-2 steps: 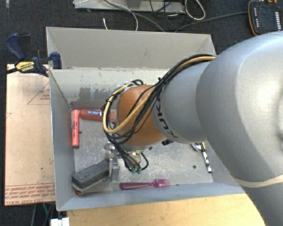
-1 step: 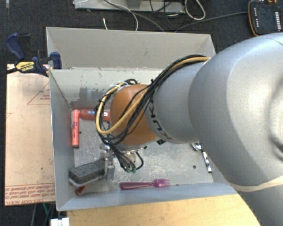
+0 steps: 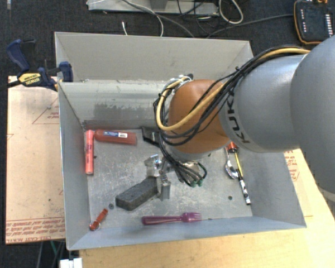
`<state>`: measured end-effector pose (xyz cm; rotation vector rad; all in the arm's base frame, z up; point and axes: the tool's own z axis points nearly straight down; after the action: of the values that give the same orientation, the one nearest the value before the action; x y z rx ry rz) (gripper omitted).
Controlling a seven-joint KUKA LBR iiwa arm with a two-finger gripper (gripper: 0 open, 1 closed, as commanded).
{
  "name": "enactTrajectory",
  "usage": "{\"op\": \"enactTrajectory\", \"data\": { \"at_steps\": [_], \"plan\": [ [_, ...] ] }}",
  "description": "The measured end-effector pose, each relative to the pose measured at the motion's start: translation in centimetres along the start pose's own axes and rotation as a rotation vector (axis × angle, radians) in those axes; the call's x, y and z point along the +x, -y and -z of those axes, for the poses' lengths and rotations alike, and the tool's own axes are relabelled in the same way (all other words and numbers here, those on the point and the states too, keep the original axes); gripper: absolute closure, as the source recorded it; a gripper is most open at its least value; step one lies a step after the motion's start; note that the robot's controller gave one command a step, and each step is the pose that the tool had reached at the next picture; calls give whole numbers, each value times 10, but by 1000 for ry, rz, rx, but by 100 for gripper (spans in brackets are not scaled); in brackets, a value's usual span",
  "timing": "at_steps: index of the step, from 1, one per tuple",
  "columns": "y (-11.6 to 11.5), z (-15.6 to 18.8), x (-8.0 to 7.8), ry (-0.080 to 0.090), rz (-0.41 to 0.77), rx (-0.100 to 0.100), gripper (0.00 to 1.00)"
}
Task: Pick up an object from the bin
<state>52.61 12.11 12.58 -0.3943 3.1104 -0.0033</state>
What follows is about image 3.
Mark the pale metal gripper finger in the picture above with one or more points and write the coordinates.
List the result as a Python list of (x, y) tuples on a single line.
[(152, 165), (164, 191)]

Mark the dark grey sponge block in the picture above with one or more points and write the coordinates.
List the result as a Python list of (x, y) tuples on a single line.
[(136, 194)]

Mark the purple plastic fork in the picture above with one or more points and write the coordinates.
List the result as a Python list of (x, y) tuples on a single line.
[(167, 219)]

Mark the metal spoon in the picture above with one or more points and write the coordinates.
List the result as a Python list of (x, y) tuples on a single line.
[(231, 170)]

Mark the yellow and black pen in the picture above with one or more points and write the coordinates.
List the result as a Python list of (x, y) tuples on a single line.
[(244, 186)]

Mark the orange marker pen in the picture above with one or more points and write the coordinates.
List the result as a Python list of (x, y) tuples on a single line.
[(89, 152)]

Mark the grey metal bin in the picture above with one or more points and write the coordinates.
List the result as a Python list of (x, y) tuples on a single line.
[(123, 57)]

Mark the brown cardboard board, red print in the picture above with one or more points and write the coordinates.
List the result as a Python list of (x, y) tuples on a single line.
[(30, 155)]

